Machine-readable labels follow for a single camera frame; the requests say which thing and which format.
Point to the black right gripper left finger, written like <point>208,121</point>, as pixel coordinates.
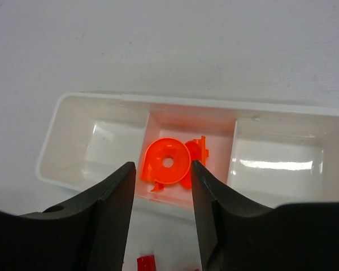
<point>86,232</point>

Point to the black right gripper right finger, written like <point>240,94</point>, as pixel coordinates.
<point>237,233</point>

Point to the orange spiral lego piece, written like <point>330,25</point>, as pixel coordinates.
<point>166,162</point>

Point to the red curved lego piece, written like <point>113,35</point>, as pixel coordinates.
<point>146,263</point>

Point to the white three-compartment tray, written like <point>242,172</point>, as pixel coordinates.
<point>271,153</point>

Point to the orange spiral piece in tray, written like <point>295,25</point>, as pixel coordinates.
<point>198,151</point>

